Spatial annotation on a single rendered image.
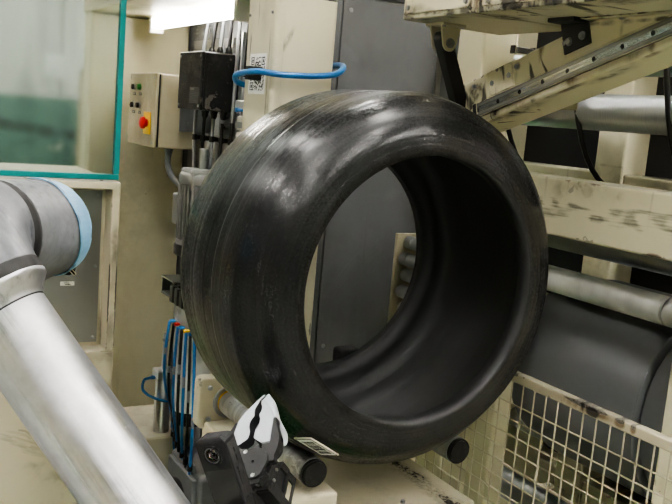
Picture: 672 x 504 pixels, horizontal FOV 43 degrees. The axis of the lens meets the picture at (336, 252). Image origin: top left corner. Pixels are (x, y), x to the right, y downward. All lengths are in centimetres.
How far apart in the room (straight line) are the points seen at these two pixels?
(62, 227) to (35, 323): 17
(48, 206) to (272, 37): 73
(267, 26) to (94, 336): 80
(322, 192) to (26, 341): 49
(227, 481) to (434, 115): 60
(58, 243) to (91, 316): 97
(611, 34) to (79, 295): 120
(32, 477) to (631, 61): 144
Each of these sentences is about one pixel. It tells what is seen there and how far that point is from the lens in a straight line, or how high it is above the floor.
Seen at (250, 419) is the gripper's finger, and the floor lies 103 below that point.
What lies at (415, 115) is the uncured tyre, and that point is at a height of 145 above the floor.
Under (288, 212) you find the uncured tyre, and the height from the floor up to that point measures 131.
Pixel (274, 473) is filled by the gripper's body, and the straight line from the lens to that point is 116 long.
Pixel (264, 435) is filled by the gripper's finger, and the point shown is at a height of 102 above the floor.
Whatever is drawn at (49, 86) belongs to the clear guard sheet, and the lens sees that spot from 186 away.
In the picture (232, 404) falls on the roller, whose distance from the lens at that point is 158.
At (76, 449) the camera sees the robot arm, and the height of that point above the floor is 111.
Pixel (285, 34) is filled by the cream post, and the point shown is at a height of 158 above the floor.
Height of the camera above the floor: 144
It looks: 9 degrees down
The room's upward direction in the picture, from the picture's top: 5 degrees clockwise
